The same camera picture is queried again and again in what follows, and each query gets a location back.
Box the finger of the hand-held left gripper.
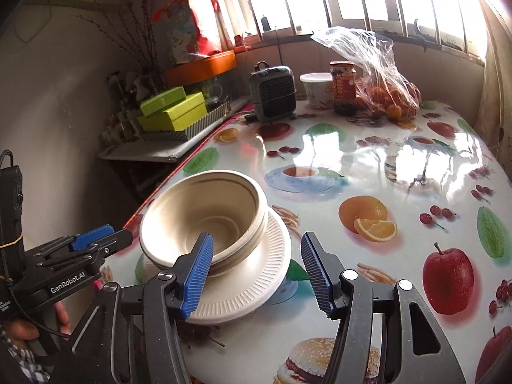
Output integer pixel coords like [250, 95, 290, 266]
[78, 229, 133, 265]
[70, 225, 116, 251]

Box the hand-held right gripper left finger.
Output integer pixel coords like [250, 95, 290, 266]
[52, 232, 214, 384]

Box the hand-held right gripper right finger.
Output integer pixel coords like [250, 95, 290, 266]
[301, 232, 467, 384]

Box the white paper plate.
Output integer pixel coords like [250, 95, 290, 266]
[142, 206, 292, 321]
[144, 224, 292, 326]
[143, 216, 292, 323]

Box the person's left forearm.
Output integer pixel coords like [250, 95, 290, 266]
[0, 334, 51, 384]

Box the person's left hand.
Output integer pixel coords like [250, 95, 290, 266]
[2, 301, 73, 342]

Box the fruit printed tablecloth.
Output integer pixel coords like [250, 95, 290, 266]
[100, 100, 512, 384]

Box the grey side shelf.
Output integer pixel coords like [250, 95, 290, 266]
[98, 96, 251, 163]

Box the cluster of small bottles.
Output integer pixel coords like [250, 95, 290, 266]
[102, 72, 140, 145]

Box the large lime green box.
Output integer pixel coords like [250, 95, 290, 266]
[138, 92, 208, 132]

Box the grey zigzag patterned box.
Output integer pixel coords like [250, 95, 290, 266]
[138, 102, 232, 141]

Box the small lime green box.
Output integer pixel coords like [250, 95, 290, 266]
[140, 87, 187, 116]

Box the clear glass mug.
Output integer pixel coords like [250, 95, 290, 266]
[200, 76, 230, 105]

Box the white paper tub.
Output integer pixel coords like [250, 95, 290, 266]
[299, 73, 334, 109]

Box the small grey fan heater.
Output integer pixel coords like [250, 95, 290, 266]
[249, 62, 297, 122]

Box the red label glass jar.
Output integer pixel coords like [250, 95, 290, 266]
[329, 61, 358, 115]

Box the bunch of small oranges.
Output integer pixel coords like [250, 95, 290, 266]
[358, 82, 420, 118]

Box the orange plastic box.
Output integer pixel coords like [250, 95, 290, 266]
[165, 51, 237, 86]

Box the dried twig bouquet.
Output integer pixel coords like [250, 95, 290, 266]
[76, 2, 161, 73]

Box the clear plastic bag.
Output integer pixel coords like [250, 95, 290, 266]
[311, 26, 421, 120]

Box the red printed gift bag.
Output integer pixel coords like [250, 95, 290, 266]
[154, 0, 221, 65]

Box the heart printed beige curtain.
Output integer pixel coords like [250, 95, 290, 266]
[476, 0, 512, 161]

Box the black window latch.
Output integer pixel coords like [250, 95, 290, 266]
[414, 18, 430, 51]

